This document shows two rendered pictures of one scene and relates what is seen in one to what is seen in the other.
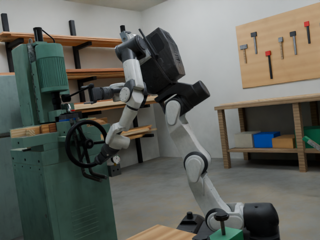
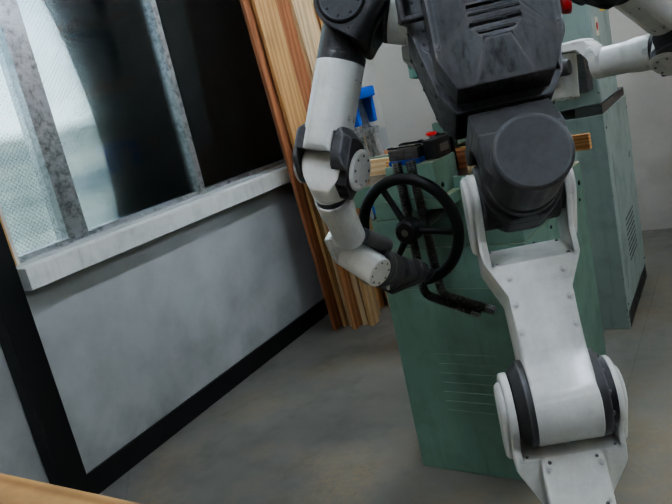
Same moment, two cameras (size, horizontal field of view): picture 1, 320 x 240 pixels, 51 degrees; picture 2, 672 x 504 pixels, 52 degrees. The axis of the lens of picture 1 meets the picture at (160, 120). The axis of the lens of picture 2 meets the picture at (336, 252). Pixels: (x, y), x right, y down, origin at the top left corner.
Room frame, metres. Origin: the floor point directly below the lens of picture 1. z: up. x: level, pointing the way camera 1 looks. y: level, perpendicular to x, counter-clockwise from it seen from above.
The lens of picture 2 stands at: (1.46, -1.14, 1.19)
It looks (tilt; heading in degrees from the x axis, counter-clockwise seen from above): 13 degrees down; 78
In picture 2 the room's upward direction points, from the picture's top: 13 degrees counter-clockwise
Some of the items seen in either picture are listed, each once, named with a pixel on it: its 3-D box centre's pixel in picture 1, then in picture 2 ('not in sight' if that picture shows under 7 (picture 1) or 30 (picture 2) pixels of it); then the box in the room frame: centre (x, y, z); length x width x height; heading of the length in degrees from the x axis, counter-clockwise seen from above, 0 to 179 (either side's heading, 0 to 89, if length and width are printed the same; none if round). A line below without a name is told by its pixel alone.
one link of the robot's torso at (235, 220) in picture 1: (226, 216); not in sight; (1.93, -0.32, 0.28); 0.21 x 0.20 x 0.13; 71
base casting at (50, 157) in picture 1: (56, 151); (482, 203); (2.34, 0.75, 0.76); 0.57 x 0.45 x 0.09; 41
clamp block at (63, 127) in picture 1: (71, 127); (422, 176); (2.10, 0.55, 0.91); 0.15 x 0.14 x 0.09; 131
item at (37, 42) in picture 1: (38, 40); not in sight; (2.35, 0.76, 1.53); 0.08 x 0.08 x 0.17; 41
